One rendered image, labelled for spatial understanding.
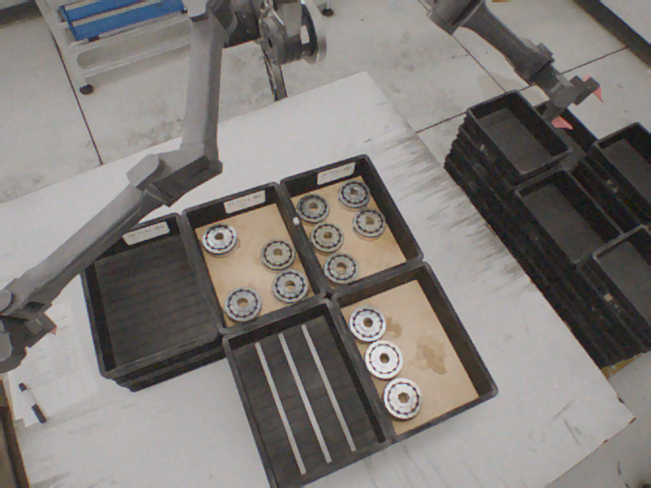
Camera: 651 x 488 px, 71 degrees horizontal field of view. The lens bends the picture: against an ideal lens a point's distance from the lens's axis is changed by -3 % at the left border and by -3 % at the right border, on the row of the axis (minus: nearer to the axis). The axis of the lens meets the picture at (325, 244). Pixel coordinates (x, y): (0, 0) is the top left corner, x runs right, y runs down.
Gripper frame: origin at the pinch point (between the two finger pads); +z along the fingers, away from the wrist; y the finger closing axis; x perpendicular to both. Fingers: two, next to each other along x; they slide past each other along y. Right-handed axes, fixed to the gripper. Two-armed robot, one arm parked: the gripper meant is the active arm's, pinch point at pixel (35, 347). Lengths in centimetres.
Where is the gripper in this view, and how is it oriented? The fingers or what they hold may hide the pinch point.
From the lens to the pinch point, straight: 126.2
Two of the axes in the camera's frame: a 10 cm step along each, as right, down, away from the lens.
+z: -0.7, 4.7, 8.8
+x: -7.7, -5.9, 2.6
